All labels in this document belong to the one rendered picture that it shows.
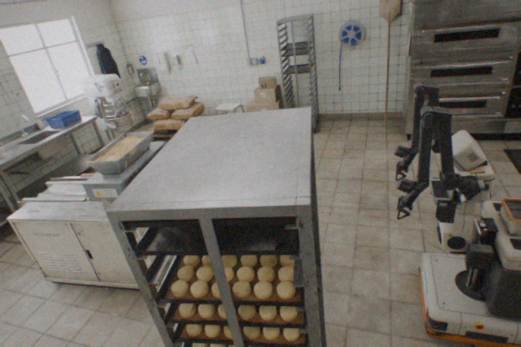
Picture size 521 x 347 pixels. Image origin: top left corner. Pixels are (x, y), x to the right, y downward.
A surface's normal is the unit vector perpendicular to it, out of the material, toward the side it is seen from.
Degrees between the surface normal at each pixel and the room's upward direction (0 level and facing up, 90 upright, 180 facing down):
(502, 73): 90
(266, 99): 93
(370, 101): 90
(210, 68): 90
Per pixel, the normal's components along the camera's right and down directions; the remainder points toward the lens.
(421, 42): -0.31, 0.50
